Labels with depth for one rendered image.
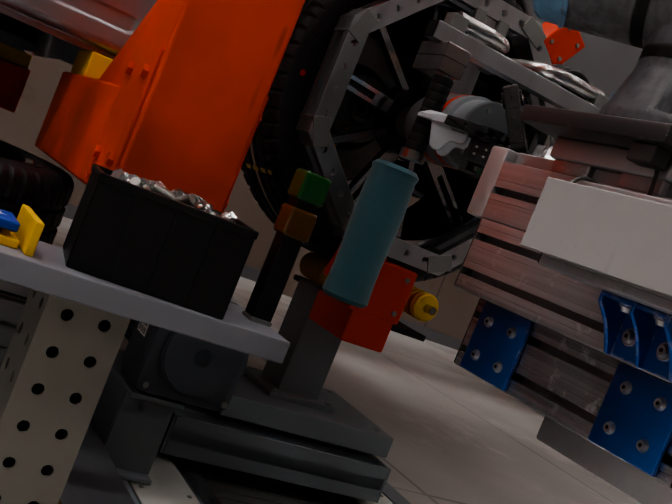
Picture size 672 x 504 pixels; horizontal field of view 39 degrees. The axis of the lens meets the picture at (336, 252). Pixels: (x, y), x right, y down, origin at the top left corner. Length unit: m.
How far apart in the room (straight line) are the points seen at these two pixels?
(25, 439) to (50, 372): 0.08
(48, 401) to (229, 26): 0.55
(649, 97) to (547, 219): 0.22
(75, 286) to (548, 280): 0.52
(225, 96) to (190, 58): 0.07
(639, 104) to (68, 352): 0.69
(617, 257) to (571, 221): 0.07
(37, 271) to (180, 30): 0.41
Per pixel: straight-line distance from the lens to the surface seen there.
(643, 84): 1.06
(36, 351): 1.14
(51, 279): 1.09
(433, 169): 1.96
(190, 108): 1.32
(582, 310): 0.99
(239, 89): 1.34
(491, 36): 1.66
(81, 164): 1.52
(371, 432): 1.99
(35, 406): 1.17
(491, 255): 1.12
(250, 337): 1.17
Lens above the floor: 0.63
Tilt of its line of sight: 2 degrees down
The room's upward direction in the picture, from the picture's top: 22 degrees clockwise
